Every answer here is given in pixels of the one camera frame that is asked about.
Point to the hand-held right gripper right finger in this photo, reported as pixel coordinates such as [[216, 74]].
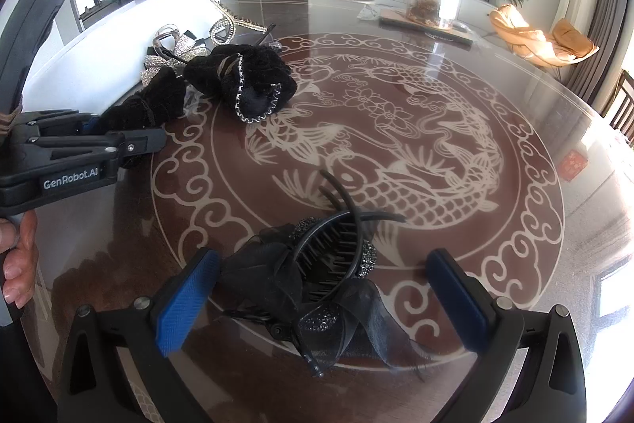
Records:
[[458, 299]]

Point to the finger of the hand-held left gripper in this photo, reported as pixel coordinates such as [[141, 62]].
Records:
[[64, 120], [133, 145]]

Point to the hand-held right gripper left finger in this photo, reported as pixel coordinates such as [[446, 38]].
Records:
[[188, 304]]

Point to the black velvet scrunchie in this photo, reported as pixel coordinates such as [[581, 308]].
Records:
[[148, 106]]

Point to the black bow hair clip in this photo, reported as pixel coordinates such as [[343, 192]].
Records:
[[277, 274]]

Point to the rhinestone bow hair clip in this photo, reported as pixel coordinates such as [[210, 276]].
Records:
[[187, 49]]

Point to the pearl hair claw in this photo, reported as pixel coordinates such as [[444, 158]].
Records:
[[225, 24]]

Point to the person's left forearm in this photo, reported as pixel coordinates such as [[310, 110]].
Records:
[[7, 353]]

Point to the brown patterned glass desktop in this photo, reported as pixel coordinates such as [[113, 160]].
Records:
[[569, 155]]

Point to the person's left hand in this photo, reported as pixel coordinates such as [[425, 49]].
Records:
[[22, 264]]

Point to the brown striped band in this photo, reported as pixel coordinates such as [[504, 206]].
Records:
[[10, 119]]

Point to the white board barrier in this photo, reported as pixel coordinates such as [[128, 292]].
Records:
[[99, 36]]

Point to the clear acrylic hair clip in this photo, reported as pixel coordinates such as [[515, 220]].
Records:
[[163, 37]]

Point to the wooden dining chair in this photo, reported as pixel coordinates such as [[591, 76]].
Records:
[[624, 106]]

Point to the orange lounge chair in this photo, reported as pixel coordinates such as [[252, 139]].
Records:
[[545, 41]]

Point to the clear plastic wrapper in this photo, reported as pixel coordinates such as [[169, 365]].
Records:
[[370, 10]]

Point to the flat dark board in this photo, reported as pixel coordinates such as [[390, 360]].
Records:
[[396, 24]]

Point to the grey curtain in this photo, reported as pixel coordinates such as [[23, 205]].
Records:
[[607, 16]]

